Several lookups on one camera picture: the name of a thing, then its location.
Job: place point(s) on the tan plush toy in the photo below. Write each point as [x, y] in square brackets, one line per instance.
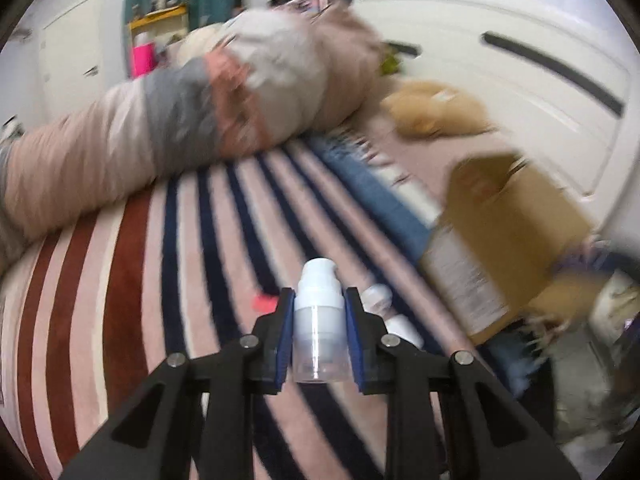
[435, 107]

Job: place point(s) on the pink container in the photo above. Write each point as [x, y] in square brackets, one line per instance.
[143, 58]

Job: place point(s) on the cardboard box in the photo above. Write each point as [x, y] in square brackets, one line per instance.
[492, 245]

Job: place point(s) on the striped blanket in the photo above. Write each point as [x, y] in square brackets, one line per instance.
[150, 280]

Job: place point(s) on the blue cloth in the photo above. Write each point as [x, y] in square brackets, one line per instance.
[372, 195]

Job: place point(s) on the white round jar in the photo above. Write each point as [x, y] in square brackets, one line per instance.
[376, 298]
[406, 331]

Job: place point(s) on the yellow shelf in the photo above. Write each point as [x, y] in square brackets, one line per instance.
[157, 14]

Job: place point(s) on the white headboard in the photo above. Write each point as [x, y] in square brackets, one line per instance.
[505, 70]

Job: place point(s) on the small red object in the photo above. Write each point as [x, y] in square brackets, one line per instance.
[264, 304]

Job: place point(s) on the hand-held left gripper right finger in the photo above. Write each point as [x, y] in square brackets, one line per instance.
[354, 345]

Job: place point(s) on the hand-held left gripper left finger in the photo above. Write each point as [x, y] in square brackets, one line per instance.
[283, 340]

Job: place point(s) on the white pump bottle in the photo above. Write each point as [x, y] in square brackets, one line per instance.
[318, 320]

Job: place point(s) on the white wardrobe door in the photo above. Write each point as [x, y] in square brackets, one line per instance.
[75, 55]

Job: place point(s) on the long striped bolster pillow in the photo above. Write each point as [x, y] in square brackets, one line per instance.
[190, 110]

